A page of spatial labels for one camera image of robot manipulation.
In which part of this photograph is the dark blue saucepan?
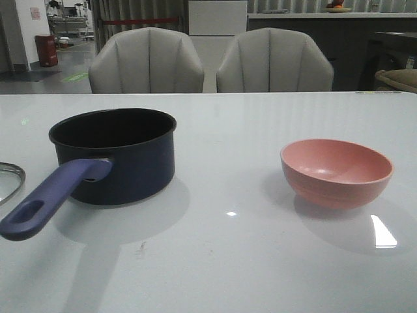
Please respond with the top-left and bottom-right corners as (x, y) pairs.
(1, 108), (177, 241)

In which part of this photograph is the pink bowl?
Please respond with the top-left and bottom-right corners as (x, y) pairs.
(280, 139), (394, 209)

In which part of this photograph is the glass lid with blue knob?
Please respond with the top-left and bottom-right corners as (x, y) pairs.
(1, 162), (26, 205)

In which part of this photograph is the left grey upholstered chair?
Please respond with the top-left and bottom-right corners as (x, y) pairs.
(89, 27), (205, 94)

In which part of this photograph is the grey upholstered chair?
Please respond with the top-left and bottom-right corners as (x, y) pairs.
(216, 28), (334, 93)
(89, 27), (205, 94)

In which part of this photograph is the right grey upholstered chair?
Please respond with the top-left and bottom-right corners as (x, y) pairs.
(216, 28), (334, 93)

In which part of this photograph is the white cabinet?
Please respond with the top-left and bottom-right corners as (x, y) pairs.
(188, 1), (248, 93)

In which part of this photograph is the red barrier belt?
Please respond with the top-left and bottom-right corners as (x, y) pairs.
(101, 17), (180, 25)

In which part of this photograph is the grey curtain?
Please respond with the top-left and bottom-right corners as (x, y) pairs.
(89, 0), (188, 52)

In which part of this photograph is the dark counter sideboard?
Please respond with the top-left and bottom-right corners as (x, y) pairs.
(247, 12), (416, 91)

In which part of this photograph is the fruit plate on counter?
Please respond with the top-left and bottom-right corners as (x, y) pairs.
(325, 0), (352, 13)

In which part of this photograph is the red trash bin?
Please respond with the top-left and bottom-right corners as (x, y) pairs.
(35, 35), (58, 67)

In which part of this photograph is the dark floor mat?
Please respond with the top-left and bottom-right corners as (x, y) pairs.
(1, 71), (60, 82)

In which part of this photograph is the dark side table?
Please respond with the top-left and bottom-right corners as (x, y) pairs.
(358, 32), (416, 91)

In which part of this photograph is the beige sofa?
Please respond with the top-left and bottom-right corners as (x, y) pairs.
(375, 69), (417, 93)

